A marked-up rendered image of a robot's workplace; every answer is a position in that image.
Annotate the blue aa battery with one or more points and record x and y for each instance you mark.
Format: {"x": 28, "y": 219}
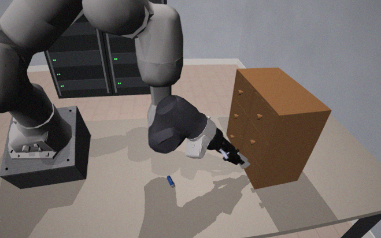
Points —
{"x": 170, "y": 181}

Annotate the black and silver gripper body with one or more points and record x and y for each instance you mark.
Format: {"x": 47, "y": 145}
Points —
{"x": 216, "y": 143}

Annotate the brown wooden drawer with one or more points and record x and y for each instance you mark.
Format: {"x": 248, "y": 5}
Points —
{"x": 253, "y": 169}
{"x": 234, "y": 135}
{"x": 258, "y": 144}
{"x": 243, "y": 92}
{"x": 265, "y": 118}
{"x": 239, "y": 116}

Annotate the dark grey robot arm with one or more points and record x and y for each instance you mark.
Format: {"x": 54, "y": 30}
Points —
{"x": 30, "y": 26}

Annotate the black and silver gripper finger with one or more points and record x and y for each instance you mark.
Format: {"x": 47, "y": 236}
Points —
{"x": 233, "y": 157}
{"x": 233, "y": 148}

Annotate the brown wooden chest of drawers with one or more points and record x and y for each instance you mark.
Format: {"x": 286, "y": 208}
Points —
{"x": 301, "y": 119}

